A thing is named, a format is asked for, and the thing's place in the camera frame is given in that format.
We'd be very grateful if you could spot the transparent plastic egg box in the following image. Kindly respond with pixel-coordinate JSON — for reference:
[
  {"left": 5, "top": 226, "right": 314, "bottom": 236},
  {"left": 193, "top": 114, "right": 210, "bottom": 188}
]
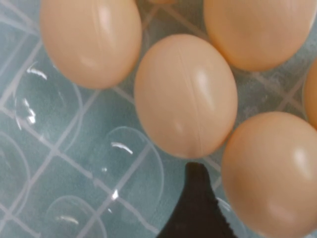
[{"left": 0, "top": 0, "right": 317, "bottom": 238}]

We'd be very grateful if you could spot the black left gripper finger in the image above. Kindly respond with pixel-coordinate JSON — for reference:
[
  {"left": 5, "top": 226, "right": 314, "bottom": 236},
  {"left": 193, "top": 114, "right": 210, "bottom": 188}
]
[{"left": 158, "top": 161, "right": 237, "bottom": 238}]

